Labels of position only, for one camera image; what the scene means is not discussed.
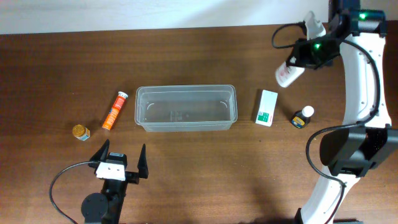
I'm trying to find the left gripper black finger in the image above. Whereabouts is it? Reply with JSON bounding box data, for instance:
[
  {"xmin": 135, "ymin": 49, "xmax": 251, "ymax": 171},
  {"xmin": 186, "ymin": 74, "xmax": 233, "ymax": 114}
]
[
  {"xmin": 88, "ymin": 139, "xmax": 109, "ymax": 169},
  {"xmin": 137, "ymin": 144, "xmax": 149, "ymax": 179}
]

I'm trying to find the white clear-cap bottle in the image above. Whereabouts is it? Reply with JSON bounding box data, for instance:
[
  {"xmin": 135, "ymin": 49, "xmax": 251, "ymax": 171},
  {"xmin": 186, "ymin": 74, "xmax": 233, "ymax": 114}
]
[{"xmin": 275, "ymin": 62, "xmax": 305, "ymax": 88}]

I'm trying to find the dark white-cap bottle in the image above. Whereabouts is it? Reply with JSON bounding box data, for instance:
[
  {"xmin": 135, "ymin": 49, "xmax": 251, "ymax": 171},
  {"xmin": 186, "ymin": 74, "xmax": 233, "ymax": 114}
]
[{"xmin": 290, "ymin": 106, "xmax": 315, "ymax": 129}]

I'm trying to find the white green medicine box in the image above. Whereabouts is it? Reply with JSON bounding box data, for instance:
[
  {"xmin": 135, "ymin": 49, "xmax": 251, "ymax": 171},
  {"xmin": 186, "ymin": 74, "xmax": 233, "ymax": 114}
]
[{"xmin": 255, "ymin": 90, "xmax": 278, "ymax": 127}]

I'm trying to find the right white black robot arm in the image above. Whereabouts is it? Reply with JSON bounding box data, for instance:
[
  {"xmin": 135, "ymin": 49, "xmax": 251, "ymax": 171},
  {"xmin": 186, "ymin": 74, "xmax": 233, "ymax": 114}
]
[{"xmin": 285, "ymin": 1, "xmax": 397, "ymax": 223}]

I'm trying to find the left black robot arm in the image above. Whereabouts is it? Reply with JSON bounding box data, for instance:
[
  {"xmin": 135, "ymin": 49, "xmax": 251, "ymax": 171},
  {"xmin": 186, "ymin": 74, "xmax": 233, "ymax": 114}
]
[{"xmin": 81, "ymin": 140, "xmax": 149, "ymax": 223}]

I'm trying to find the clear plastic container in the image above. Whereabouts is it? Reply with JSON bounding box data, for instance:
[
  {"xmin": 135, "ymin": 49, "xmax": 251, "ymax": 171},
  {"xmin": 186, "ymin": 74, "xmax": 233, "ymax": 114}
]
[{"xmin": 135, "ymin": 85, "xmax": 238, "ymax": 133}]

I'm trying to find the small gold-lid jar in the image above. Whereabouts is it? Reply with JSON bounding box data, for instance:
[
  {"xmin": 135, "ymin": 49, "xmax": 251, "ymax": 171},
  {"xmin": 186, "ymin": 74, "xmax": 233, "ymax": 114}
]
[{"xmin": 72, "ymin": 124, "xmax": 90, "ymax": 141}]

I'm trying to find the orange tablet tube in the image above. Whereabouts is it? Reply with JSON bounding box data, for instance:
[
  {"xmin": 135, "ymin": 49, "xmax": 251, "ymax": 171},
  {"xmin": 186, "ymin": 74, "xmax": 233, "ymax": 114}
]
[{"xmin": 102, "ymin": 91, "xmax": 128, "ymax": 131}]

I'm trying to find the left black camera cable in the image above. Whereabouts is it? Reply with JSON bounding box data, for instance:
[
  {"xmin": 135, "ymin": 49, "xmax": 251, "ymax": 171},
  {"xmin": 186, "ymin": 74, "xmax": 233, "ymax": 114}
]
[{"xmin": 49, "ymin": 161, "xmax": 98, "ymax": 224}]

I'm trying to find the black camera cable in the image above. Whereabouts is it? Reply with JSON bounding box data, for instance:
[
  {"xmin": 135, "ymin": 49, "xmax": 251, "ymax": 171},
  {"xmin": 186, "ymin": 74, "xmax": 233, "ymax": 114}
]
[
  {"xmin": 49, "ymin": 161, "xmax": 98, "ymax": 224},
  {"xmin": 271, "ymin": 21, "xmax": 382, "ymax": 224}
]

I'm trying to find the right black camera cable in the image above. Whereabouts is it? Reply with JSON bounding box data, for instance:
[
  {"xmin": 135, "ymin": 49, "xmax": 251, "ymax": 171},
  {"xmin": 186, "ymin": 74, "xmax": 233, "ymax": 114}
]
[{"xmin": 271, "ymin": 21, "xmax": 382, "ymax": 224}]

